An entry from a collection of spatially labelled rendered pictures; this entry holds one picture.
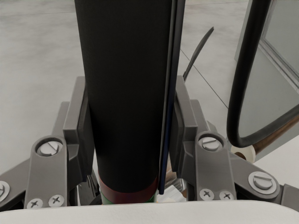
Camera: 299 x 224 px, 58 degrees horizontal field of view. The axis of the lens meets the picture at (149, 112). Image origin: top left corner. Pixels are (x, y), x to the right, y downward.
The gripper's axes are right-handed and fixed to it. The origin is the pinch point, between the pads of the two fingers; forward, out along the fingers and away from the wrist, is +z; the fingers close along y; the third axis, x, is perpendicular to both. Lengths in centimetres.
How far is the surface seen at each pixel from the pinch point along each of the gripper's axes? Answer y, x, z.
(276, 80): 71, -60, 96
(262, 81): 71, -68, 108
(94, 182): -7.1, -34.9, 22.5
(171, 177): 8.3, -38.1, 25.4
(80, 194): -13, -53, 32
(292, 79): 71, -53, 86
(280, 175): 28.1, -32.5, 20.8
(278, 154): 29.2, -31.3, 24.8
